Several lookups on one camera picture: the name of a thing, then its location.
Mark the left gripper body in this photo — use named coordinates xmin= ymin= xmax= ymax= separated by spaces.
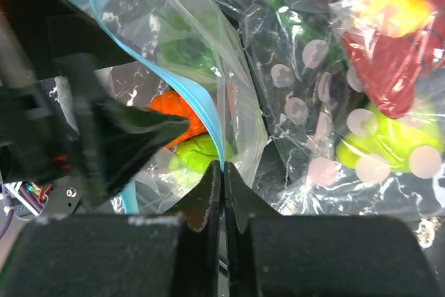
xmin=0 ymin=0 xmax=140 ymax=186

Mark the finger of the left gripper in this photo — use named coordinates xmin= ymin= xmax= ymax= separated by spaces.
xmin=74 ymin=100 xmax=189 ymax=207

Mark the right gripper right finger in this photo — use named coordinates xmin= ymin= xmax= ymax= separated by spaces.
xmin=223 ymin=163 xmax=441 ymax=296

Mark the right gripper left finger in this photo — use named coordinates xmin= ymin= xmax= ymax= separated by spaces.
xmin=1 ymin=161 xmax=221 ymax=296

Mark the fruit zip bag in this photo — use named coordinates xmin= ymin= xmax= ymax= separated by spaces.
xmin=69 ymin=0 xmax=267 ymax=214

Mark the orange in bag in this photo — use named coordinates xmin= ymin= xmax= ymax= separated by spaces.
xmin=146 ymin=90 xmax=208 ymax=149

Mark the green apple in bag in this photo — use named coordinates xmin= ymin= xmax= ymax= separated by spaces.
xmin=169 ymin=134 xmax=219 ymax=173

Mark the vegetable zip bag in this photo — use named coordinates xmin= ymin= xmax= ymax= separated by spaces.
xmin=215 ymin=0 xmax=444 ymax=221

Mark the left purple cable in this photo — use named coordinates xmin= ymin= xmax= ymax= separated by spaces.
xmin=0 ymin=185 xmax=46 ymax=242

